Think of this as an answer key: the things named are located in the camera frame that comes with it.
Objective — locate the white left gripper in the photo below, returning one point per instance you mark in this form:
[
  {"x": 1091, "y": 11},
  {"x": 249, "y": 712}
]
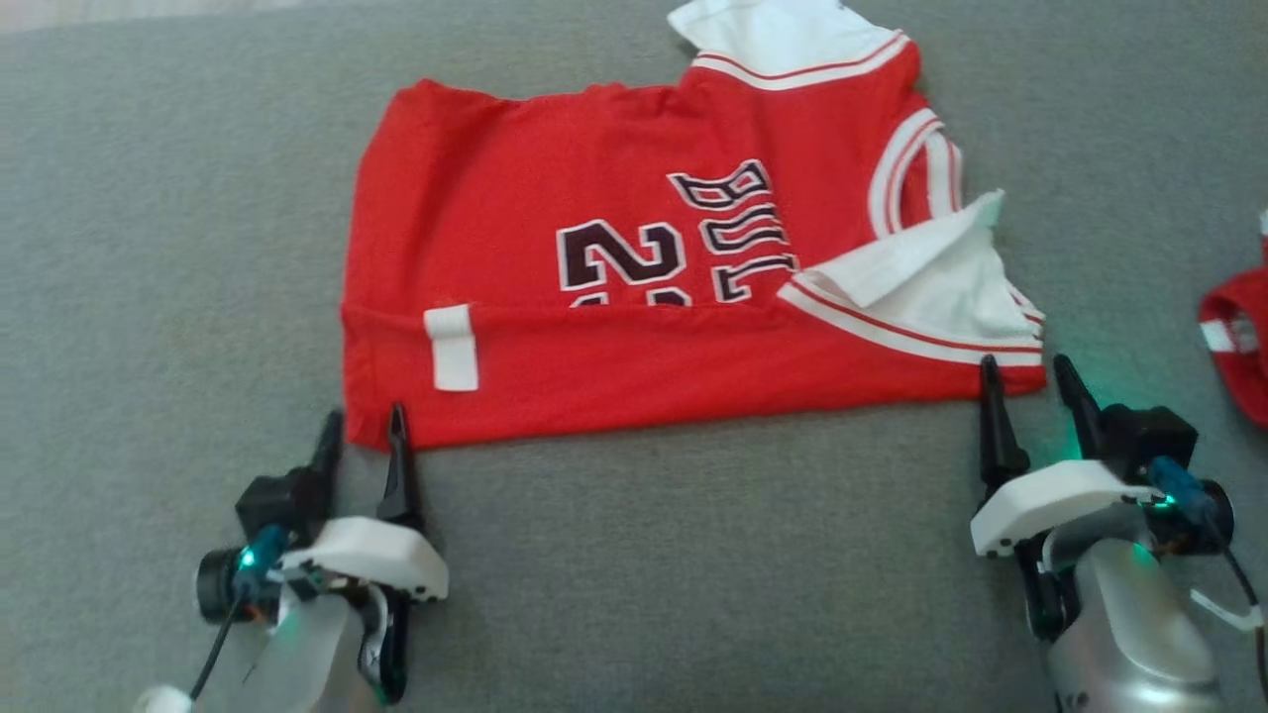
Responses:
[{"x": 371, "y": 560}]

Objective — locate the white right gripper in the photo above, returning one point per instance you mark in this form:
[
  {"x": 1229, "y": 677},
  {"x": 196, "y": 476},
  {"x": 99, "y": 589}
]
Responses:
[{"x": 1060, "y": 500}]

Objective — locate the red white basketball jersey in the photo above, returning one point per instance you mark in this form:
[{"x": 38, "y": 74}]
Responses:
[{"x": 644, "y": 267}]

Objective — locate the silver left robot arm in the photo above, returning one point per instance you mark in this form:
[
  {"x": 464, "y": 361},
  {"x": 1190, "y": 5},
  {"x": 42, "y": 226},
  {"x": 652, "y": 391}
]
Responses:
[{"x": 297, "y": 663}]

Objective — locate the red white sports garment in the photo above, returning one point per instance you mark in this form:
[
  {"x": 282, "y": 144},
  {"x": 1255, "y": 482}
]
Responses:
[{"x": 1238, "y": 337}]

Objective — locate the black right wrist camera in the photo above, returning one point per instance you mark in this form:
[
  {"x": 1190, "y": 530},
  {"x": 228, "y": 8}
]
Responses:
[{"x": 1159, "y": 465}]

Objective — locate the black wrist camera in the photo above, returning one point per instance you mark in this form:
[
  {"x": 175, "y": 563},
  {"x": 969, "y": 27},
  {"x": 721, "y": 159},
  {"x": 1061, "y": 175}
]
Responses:
[
  {"x": 1159, "y": 465},
  {"x": 258, "y": 535}
]

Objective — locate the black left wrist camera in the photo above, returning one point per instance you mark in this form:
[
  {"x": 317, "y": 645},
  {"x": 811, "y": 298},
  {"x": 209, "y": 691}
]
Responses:
[{"x": 258, "y": 535}]

